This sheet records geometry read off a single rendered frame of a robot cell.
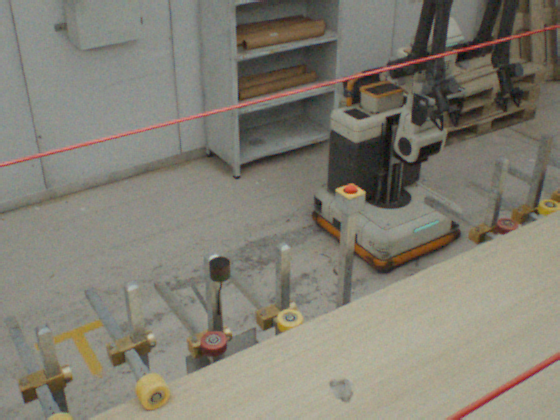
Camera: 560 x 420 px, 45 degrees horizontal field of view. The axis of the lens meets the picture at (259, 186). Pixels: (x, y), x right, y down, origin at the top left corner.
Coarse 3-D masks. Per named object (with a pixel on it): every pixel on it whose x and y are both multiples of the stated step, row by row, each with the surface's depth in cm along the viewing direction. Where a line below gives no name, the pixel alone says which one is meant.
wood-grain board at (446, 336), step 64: (512, 256) 237; (320, 320) 209; (384, 320) 208; (448, 320) 208; (512, 320) 208; (192, 384) 186; (256, 384) 186; (320, 384) 186; (384, 384) 185; (448, 384) 185
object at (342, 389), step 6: (342, 378) 187; (330, 384) 185; (336, 384) 185; (342, 384) 183; (348, 384) 184; (330, 390) 183; (336, 390) 183; (342, 390) 182; (348, 390) 182; (336, 396) 181; (342, 396) 181; (348, 396) 180
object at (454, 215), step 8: (424, 200) 289; (432, 200) 287; (440, 208) 282; (448, 208) 281; (448, 216) 279; (456, 216) 276; (464, 216) 275; (464, 224) 273; (472, 224) 270; (488, 232) 265; (488, 240) 264
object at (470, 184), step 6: (468, 180) 300; (468, 186) 300; (474, 186) 296; (480, 186) 296; (480, 192) 294; (486, 192) 291; (486, 198) 292; (504, 198) 286; (504, 204) 284; (510, 204) 282; (516, 204) 282; (510, 210) 283; (528, 216) 275; (534, 216) 274; (540, 216) 273
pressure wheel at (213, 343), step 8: (208, 336) 202; (216, 336) 202; (224, 336) 202; (200, 344) 200; (208, 344) 199; (216, 344) 199; (224, 344) 199; (208, 352) 199; (216, 352) 198; (224, 352) 200
